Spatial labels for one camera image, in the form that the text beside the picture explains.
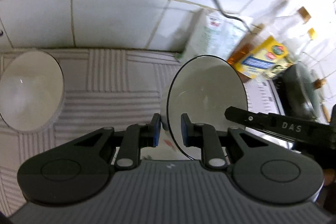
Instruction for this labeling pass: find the yellow label cooking wine bottle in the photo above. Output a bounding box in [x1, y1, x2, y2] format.
[227, 7, 311, 83]

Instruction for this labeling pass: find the dark cooking pot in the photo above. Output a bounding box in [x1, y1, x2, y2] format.
[280, 61, 330, 122]

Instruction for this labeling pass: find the white vinegar bottle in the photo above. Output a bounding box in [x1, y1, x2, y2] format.
[265, 27, 317, 80]

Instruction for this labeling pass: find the white salt bag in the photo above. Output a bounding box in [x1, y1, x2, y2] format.
[177, 9, 248, 63]

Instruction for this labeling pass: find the striped table mat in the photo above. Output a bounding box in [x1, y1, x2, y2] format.
[1, 49, 180, 216]

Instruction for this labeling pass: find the white ribbed bowl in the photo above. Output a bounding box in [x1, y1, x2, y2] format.
[160, 55, 248, 160]

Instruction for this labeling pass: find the white bowl dark rim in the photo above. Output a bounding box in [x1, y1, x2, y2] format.
[1, 50, 65, 134]

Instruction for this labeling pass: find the black induction cooktop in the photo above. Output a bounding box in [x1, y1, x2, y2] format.
[269, 77, 293, 117]

